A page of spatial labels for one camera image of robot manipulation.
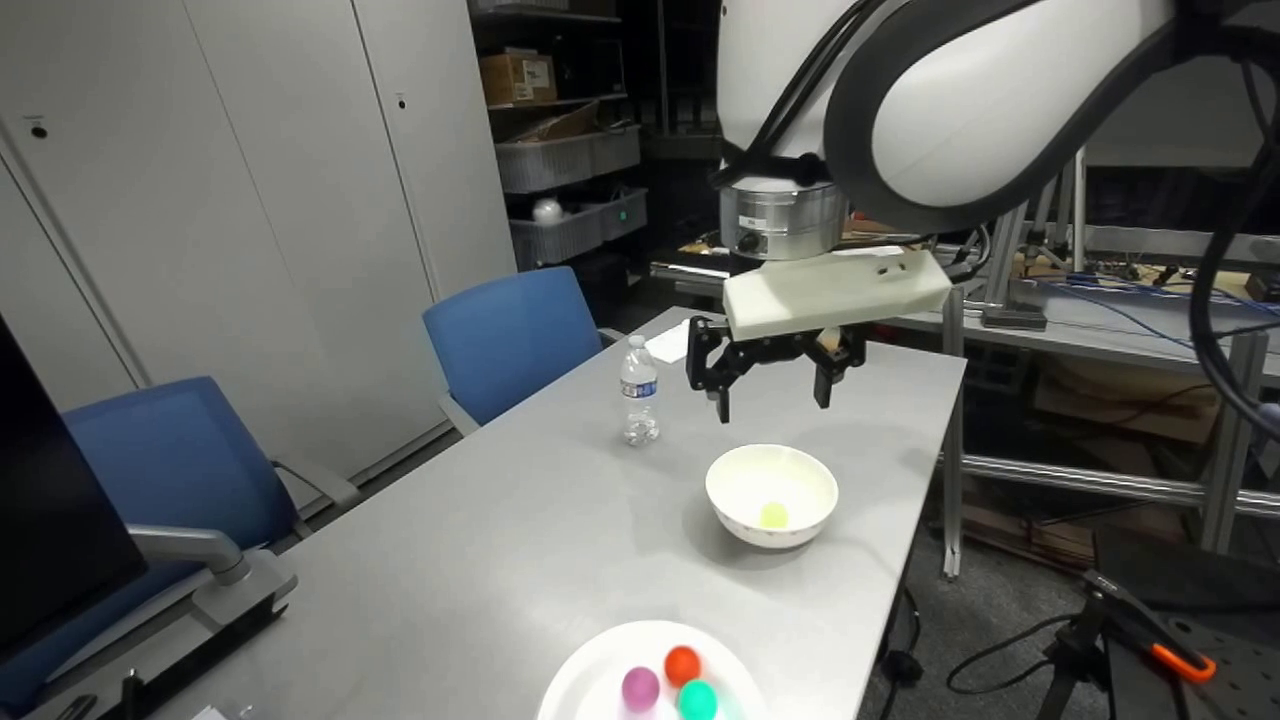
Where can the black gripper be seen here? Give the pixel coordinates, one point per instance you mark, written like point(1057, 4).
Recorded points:
point(782, 351)

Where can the orange ball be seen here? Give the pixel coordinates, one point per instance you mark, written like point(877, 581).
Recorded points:
point(681, 664)

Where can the yellow ball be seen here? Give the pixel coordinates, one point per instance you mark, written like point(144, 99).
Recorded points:
point(775, 515)

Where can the green ball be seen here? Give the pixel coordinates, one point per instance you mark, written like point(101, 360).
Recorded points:
point(692, 701)

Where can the purple ball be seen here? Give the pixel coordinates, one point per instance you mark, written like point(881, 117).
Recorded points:
point(640, 685)

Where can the white plate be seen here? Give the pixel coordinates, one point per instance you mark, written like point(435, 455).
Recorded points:
point(580, 685)

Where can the white paper sheet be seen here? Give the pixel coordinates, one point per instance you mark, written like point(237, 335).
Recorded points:
point(664, 343)

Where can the clear plastic water bottle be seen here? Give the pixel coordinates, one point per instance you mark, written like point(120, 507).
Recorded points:
point(638, 395)

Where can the white bowl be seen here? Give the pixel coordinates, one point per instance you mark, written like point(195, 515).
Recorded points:
point(741, 520)

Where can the grey storage bin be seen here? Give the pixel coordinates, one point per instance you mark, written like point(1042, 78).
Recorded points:
point(585, 228)
point(564, 159)

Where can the blue office chair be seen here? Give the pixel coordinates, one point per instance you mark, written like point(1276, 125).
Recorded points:
point(515, 335)
point(174, 463)

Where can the dark storage shelf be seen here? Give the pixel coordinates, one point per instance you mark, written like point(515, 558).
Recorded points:
point(625, 83)

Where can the brown cardboard box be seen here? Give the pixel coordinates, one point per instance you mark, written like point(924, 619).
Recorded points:
point(519, 78)

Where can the black optical breadboard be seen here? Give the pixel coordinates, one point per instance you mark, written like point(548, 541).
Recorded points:
point(1245, 685)

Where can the white cabinet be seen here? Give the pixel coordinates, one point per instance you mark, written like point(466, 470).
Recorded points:
point(241, 203)

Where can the black monitor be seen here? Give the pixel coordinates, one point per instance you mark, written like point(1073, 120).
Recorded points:
point(55, 520)

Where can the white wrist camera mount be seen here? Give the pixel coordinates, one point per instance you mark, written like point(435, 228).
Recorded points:
point(825, 293)

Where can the aluminium frame workbench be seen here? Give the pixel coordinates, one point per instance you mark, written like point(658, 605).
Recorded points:
point(1135, 335)

